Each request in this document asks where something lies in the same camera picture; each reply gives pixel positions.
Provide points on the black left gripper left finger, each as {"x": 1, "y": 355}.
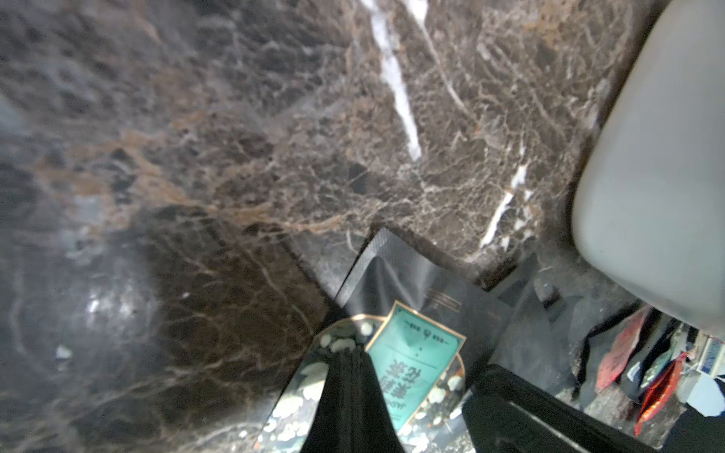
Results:
{"x": 352, "y": 415}

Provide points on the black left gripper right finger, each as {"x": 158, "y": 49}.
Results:
{"x": 505, "y": 413}

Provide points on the teal tea bag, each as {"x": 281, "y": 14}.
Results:
{"x": 427, "y": 331}

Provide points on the black tea bag middle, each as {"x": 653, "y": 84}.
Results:
{"x": 536, "y": 344}

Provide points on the pink red tea bag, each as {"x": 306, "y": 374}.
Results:
{"x": 617, "y": 345}

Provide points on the green jasmine tea bag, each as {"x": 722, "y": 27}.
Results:
{"x": 656, "y": 369}

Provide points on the playing card box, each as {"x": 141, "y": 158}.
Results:
{"x": 712, "y": 359}

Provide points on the white storage box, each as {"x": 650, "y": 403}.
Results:
{"x": 649, "y": 208}

